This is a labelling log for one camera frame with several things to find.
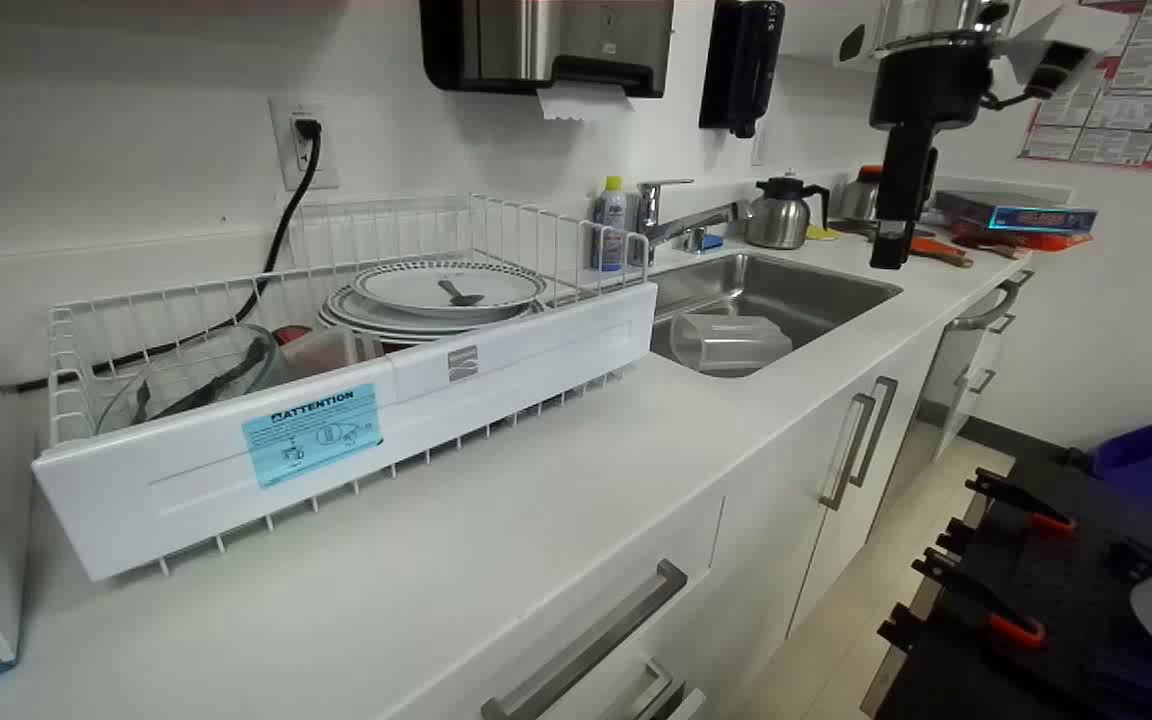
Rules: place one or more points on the stainless steel sink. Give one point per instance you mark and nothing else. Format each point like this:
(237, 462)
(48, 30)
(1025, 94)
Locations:
(819, 301)

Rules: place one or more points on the soap bottle with yellow cap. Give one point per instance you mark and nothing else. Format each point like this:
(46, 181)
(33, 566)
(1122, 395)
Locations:
(612, 227)

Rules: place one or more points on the chrome faucet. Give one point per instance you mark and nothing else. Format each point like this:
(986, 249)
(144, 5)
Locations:
(663, 213)

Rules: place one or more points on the silver holder with blue sponge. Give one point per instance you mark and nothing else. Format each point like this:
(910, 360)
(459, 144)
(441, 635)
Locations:
(704, 243)

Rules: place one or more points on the round lid with black knob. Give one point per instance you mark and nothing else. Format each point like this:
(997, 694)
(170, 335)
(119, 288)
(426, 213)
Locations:
(403, 296)

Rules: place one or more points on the white paper towel sheet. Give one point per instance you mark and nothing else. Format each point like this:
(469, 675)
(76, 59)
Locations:
(578, 100)

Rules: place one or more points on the paper towel dispenser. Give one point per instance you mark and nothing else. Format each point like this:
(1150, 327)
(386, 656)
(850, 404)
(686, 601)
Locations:
(549, 40)

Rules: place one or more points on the small jar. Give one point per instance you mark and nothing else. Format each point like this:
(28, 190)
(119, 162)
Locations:
(858, 196)

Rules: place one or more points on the tall black countertop device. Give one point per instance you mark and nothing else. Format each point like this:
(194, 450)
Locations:
(917, 120)

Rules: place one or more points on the black clamp with orange grip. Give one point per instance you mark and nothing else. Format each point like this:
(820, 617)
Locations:
(1022, 507)
(991, 609)

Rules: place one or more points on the blue flat box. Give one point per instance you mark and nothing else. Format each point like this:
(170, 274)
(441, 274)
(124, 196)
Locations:
(1042, 220)

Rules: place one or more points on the black robot table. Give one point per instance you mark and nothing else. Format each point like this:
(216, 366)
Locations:
(1057, 586)

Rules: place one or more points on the black wall soap dispenser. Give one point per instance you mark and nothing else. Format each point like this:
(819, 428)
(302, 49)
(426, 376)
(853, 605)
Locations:
(742, 61)

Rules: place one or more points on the white wall outlet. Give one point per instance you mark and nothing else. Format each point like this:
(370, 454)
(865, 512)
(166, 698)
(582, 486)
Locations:
(289, 158)

